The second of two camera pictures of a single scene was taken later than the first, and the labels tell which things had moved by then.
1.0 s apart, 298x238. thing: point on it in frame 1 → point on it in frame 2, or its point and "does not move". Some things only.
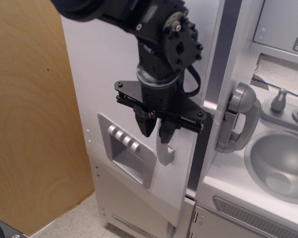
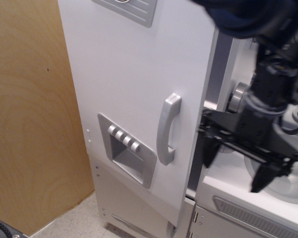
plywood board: [39, 164] does not move
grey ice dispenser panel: [128, 154] does not move
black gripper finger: [167, 129] → [265, 173]
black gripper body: [165, 100] → [251, 132]
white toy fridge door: [102, 54] does not move
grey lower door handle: [171, 229] does not move
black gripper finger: [146, 119] → [209, 148]
